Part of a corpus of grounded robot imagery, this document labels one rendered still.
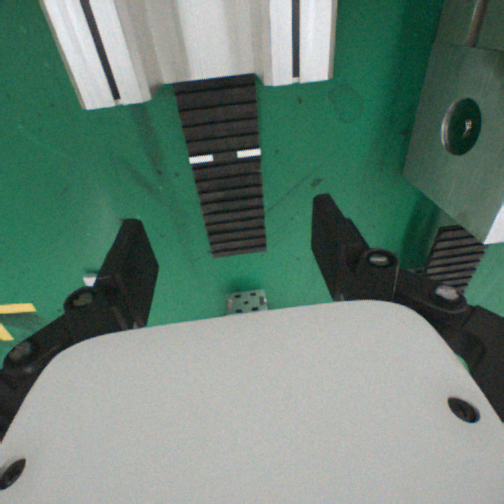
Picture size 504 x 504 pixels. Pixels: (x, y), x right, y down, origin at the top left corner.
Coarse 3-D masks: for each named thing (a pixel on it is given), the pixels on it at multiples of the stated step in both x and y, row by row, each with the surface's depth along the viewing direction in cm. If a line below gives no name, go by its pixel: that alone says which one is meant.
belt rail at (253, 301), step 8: (232, 296) 30; (240, 296) 30; (248, 296) 30; (256, 296) 30; (264, 296) 30; (232, 304) 30; (240, 304) 29; (248, 304) 29; (256, 304) 29; (264, 304) 29; (232, 312) 28; (240, 312) 29; (248, 312) 28
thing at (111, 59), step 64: (64, 0) 9; (128, 0) 10; (192, 0) 13; (256, 0) 11; (320, 0) 10; (64, 64) 11; (128, 64) 10; (192, 64) 14; (256, 64) 13; (320, 64) 11
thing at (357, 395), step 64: (256, 320) 7; (320, 320) 7; (384, 320) 7; (64, 384) 6; (128, 384) 6; (192, 384) 6; (256, 384) 6; (320, 384) 6; (384, 384) 6; (448, 384) 6; (0, 448) 6; (64, 448) 5; (128, 448) 5; (192, 448) 5; (256, 448) 5; (320, 448) 5; (384, 448) 5; (448, 448) 5
